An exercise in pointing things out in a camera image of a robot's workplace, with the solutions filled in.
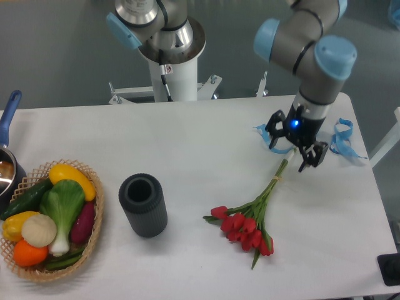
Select dark grey ribbed vase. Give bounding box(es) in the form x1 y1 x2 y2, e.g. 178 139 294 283
118 173 168 238

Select green pea pods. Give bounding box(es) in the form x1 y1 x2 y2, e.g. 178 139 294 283
44 247 84 271

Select blue ribbon strip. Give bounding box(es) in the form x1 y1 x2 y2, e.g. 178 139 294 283
254 124 294 154

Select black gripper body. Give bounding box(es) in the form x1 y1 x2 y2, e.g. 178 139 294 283
283 104 325 149

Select blue object top corner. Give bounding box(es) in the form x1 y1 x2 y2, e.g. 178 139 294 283
387 6 400 30

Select purple sweet potato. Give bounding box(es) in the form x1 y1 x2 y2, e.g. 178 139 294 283
70 202 95 244

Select dark green cucumber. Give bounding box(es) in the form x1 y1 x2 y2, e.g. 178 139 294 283
1 178 53 221

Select woven wicker basket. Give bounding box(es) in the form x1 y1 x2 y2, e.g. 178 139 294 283
1 159 104 283

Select blue handled saucepan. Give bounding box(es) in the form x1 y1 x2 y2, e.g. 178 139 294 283
1 90 26 213

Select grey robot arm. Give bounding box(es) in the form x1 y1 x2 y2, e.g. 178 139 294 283
106 1 357 168

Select black device at edge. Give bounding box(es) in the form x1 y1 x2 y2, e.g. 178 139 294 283
377 253 399 286

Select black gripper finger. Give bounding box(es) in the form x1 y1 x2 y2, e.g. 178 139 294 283
265 110 286 148
298 141 329 173

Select yellow bell pepper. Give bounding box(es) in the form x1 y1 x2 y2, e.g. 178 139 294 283
2 211 39 243

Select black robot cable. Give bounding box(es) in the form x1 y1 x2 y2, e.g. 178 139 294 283
157 48 174 103

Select orange fruit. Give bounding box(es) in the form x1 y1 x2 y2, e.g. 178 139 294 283
12 239 48 267

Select tangled blue ribbon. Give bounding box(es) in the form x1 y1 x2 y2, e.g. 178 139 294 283
329 118 368 159

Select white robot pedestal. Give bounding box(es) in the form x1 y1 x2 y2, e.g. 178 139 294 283
107 52 270 106

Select green bok choy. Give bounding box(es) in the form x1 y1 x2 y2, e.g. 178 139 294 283
39 179 85 257

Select cream white garlic bulb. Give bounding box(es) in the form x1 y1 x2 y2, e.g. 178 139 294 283
21 214 57 248

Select white frame bar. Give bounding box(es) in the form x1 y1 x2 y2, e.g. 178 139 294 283
369 107 399 168

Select red tulip bouquet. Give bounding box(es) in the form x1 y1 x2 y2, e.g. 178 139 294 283
202 149 296 268

